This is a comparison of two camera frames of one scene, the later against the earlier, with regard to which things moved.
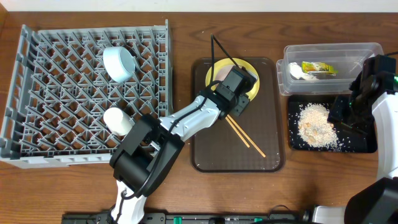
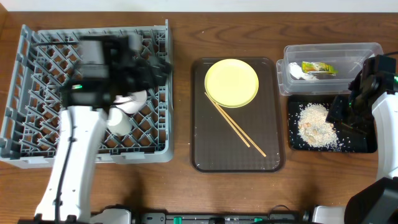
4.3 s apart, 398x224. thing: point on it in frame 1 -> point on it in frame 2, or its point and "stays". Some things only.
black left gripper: x=241 y=105 -> x=152 y=72
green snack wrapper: x=310 y=66 stays
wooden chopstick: x=237 y=132 stays
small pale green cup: x=118 y=122 stays
